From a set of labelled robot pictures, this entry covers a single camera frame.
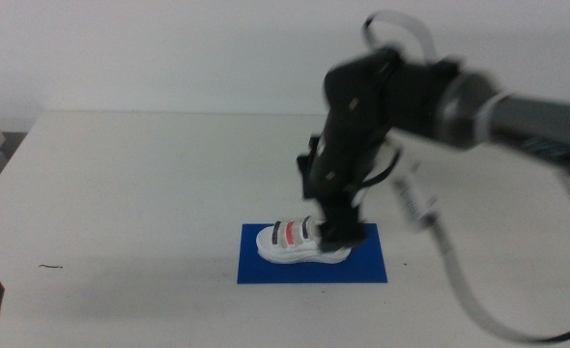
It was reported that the long grey sleeved cable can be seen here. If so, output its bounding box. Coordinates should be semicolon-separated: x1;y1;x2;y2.
390;161;570;345

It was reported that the white shoe with striped straps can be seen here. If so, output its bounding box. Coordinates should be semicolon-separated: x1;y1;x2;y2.
255;216;353;265

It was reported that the blue rectangular mat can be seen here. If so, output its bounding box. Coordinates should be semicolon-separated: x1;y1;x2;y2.
237;222;388;285

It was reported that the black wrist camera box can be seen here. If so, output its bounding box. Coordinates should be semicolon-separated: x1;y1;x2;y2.
296;135;323;200

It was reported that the thin black cable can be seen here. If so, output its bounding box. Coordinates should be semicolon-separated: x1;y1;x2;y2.
359;148;403;190

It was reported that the grey flat cable loop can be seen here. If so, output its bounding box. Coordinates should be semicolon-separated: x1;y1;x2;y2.
361;9;439;65

